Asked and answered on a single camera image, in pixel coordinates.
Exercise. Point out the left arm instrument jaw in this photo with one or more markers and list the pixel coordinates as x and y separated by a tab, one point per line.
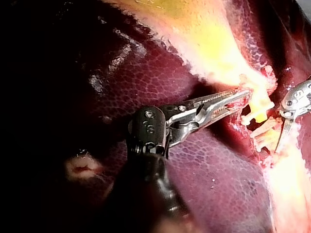
216	116
218	97

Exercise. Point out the right arm instrument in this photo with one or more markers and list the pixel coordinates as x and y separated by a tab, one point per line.
298	99

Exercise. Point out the left arm instrument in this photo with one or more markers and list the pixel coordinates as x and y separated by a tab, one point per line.
149	126

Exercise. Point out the right arm instrument jaw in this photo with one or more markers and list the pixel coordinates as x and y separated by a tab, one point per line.
284	132

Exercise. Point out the gallbladder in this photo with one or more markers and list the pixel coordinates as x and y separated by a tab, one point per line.
209	43

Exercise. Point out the dark left arm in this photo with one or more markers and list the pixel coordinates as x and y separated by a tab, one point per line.
150	194

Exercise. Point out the thin tube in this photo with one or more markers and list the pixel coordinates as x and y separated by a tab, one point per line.
272	136
260	114

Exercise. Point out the white clip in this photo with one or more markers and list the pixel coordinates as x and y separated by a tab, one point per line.
258	132
265	107
262	145

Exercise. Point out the dark red liver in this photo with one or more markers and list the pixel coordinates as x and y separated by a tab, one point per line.
150	80

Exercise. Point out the pale fatty tissue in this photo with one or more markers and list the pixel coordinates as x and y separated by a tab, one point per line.
81	167
289	189

